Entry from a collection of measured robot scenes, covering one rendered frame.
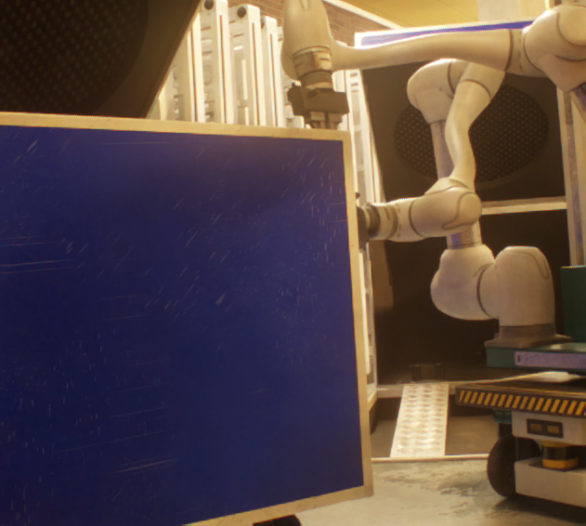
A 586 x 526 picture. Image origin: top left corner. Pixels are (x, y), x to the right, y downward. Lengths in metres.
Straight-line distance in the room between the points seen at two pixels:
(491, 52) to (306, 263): 0.68
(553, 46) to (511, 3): 5.38
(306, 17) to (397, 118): 2.47
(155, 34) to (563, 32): 1.18
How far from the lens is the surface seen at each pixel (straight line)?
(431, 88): 2.83
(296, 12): 2.24
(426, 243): 5.09
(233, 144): 1.94
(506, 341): 2.71
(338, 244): 2.07
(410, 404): 3.88
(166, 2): 2.69
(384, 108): 4.61
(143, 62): 2.81
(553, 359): 2.59
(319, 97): 2.19
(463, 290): 2.80
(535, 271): 2.70
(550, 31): 2.13
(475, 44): 2.29
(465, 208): 2.28
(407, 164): 4.94
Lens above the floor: 0.63
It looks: 4 degrees up
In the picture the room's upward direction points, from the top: 3 degrees counter-clockwise
